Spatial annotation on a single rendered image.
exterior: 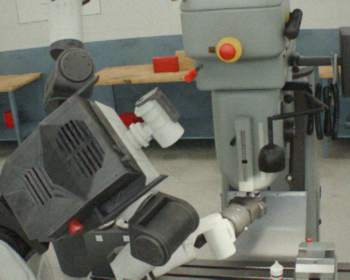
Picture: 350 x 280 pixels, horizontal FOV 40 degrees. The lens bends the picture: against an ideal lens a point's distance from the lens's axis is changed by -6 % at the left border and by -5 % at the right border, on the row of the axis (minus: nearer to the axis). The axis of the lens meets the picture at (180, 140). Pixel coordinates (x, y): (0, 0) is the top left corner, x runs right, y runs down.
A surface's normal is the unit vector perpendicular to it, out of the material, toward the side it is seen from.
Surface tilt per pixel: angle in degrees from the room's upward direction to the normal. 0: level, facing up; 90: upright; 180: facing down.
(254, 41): 90
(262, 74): 90
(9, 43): 90
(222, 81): 90
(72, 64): 61
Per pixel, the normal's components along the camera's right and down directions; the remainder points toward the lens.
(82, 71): 0.42, -0.25
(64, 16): -0.05, -0.22
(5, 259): 0.11, 0.32
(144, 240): -0.50, 0.44
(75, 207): -0.40, 0.07
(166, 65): -0.29, 0.35
